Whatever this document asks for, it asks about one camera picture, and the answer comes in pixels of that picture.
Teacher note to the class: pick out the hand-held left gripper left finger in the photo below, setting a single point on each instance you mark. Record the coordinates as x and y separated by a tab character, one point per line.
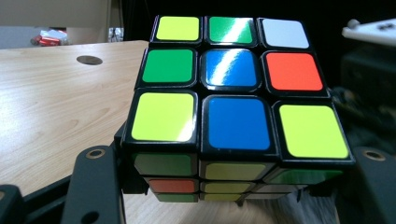
93	186

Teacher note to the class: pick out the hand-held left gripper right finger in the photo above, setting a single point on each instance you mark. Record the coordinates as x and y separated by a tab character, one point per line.
373	193

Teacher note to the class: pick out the multicoloured puzzle cube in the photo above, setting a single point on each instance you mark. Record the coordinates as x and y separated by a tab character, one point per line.
236	109

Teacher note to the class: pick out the dark round table grommet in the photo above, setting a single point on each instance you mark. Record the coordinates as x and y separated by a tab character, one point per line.
89	60

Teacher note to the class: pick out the red can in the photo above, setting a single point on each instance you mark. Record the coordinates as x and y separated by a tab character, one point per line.
46	40

